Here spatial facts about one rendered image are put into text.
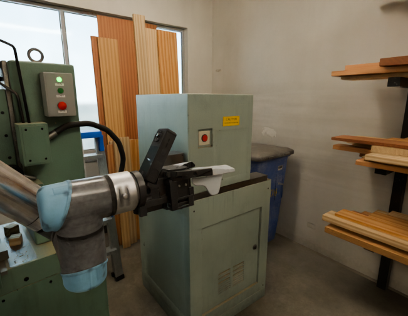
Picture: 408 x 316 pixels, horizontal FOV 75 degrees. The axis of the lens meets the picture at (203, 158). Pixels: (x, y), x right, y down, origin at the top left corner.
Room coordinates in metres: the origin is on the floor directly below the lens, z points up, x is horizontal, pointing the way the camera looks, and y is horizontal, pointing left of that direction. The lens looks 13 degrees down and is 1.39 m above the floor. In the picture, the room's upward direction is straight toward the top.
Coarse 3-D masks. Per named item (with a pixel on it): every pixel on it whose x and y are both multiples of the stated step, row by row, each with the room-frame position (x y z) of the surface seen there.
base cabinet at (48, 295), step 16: (32, 288) 0.87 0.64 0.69; (48, 288) 0.90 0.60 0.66; (64, 288) 0.94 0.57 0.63; (96, 288) 1.02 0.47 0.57; (0, 304) 0.80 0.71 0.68; (16, 304) 0.83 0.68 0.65; (32, 304) 0.86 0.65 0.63; (48, 304) 0.90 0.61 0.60; (64, 304) 0.93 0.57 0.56; (80, 304) 0.97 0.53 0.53; (96, 304) 1.02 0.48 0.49
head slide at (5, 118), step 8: (0, 96) 0.99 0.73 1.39; (0, 104) 0.98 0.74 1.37; (0, 112) 0.98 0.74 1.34; (8, 112) 1.00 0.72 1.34; (0, 120) 0.98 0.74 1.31; (8, 120) 0.99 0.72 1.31; (0, 128) 0.98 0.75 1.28; (8, 128) 0.99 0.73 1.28; (0, 136) 0.97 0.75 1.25; (8, 136) 0.99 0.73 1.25; (0, 144) 0.97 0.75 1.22; (8, 144) 0.99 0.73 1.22; (0, 152) 0.97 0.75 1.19; (8, 152) 0.98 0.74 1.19; (0, 160) 0.97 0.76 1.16; (8, 160) 0.98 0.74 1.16
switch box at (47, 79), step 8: (48, 72) 1.01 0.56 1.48; (40, 80) 1.03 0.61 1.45; (48, 80) 1.01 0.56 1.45; (64, 80) 1.04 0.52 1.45; (72, 80) 1.06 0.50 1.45; (48, 88) 1.00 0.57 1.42; (56, 88) 1.02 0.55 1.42; (64, 88) 1.04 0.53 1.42; (72, 88) 1.06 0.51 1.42; (48, 96) 1.00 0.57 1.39; (72, 96) 1.06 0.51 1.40; (48, 104) 1.00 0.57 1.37; (56, 104) 1.02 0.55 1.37; (72, 104) 1.05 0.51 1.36; (48, 112) 1.00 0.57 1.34; (56, 112) 1.01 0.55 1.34; (72, 112) 1.05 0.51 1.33
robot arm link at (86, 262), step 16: (64, 240) 0.39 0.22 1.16; (80, 240) 0.39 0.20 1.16; (96, 240) 0.41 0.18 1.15; (64, 256) 0.39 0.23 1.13; (80, 256) 0.39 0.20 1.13; (96, 256) 0.40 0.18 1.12; (64, 272) 0.39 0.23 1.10; (80, 272) 0.39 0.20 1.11; (96, 272) 0.40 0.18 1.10; (80, 288) 0.39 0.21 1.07
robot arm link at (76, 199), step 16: (96, 176) 0.45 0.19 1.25; (48, 192) 0.38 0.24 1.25; (64, 192) 0.39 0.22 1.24; (80, 192) 0.40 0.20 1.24; (96, 192) 0.41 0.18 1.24; (112, 192) 0.43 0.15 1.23; (48, 208) 0.37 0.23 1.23; (64, 208) 0.38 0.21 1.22; (80, 208) 0.39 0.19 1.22; (96, 208) 0.41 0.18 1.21; (112, 208) 0.42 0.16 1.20; (48, 224) 0.37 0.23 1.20; (64, 224) 0.38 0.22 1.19; (80, 224) 0.39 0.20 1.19; (96, 224) 0.41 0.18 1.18
